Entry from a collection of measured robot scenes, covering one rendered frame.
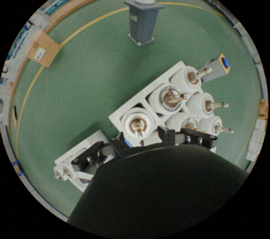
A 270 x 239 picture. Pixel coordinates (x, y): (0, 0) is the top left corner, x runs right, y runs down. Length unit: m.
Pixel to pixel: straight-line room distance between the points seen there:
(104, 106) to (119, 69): 0.24
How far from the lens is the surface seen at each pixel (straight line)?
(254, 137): 2.90
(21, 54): 2.16
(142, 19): 0.50
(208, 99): 0.36
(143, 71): 0.53
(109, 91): 0.51
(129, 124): 0.24
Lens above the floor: 0.49
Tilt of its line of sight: 89 degrees down
